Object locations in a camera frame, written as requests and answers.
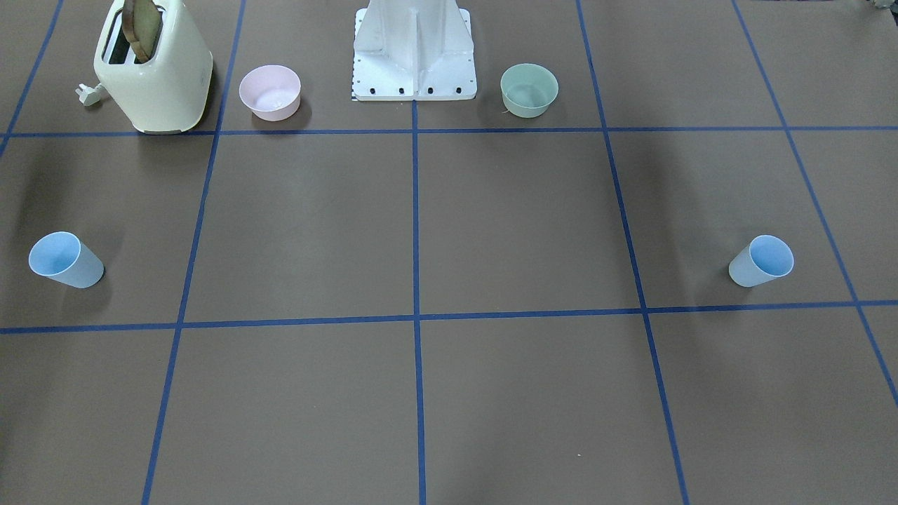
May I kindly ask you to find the light blue cup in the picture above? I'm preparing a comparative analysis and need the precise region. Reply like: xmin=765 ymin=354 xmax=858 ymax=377
xmin=728 ymin=234 xmax=795 ymax=288
xmin=28 ymin=231 xmax=105 ymax=290

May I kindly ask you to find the green bowl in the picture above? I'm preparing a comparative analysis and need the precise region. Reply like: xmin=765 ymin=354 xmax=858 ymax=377
xmin=500 ymin=63 xmax=559 ymax=119

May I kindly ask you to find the pink bowl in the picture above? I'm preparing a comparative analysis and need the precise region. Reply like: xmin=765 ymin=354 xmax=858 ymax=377
xmin=239 ymin=65 xmax=302 ymax=122

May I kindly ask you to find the cream toaster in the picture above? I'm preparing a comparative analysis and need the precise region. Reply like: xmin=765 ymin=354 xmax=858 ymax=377
xmin=93 ymin=1 xmax=214 ymax=135

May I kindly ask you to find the bread slice in toaster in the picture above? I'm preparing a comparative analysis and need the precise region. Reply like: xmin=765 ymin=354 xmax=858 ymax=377
xmin=121 ymin=0 xmax=163 ymax=64

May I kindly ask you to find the white toaster plug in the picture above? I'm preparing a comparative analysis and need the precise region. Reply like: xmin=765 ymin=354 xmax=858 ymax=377
xmin=76 ymin=83 xmax=108 ymax=107

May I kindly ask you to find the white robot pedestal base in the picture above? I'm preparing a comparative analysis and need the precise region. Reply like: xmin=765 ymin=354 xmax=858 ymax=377
xmin=351 ymin=1 xmax=478 ymax=102

